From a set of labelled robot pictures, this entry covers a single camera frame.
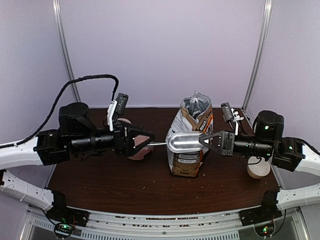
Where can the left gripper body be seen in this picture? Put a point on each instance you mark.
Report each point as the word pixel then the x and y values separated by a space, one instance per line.
pixel 120 147

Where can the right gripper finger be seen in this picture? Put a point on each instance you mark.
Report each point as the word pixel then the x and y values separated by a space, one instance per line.
pixel 205 136
pixel 213 144

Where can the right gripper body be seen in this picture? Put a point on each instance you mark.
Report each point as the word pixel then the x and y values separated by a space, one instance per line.
pixel 229 151

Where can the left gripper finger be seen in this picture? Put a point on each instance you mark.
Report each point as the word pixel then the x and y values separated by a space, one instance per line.
pixel 133 131
pixel 140 148

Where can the pet food bag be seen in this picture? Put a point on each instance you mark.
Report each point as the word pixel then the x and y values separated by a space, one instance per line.
pixel 194 118

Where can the metal scoop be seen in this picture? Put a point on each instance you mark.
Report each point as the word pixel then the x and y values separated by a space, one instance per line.
pixel 182 142

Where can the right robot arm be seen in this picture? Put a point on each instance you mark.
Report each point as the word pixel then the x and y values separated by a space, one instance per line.
pixel 288 153

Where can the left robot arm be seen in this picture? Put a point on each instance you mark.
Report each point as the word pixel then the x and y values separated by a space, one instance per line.
pixel 76 136

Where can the pink double pet feeder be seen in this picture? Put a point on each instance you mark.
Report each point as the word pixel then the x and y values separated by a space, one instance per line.
pixel 130 142

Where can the beige ceramic bowl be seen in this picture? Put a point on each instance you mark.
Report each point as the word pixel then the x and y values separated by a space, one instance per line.
pixel 257 167

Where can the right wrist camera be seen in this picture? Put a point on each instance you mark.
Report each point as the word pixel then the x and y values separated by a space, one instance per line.
pixel 227 112

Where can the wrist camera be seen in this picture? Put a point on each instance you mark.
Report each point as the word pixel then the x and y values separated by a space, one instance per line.
pixel 227 112
pixel 122 100

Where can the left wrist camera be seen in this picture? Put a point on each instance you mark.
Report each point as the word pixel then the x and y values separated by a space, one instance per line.
pixel 122 100

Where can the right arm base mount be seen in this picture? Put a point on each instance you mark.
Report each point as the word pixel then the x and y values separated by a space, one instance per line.
pixel 263 216

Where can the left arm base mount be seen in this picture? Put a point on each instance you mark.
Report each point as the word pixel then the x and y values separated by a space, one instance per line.
pixel 64 218

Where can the right aluminium frame post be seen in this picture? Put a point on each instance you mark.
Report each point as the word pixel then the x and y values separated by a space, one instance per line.
pixel 263 36

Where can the aluminium frame post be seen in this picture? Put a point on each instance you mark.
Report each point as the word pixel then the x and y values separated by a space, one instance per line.
pixel 62 38
pixel 263 36

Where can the left aluminium frame post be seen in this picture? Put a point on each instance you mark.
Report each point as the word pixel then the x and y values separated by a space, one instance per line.
pixel 62 38

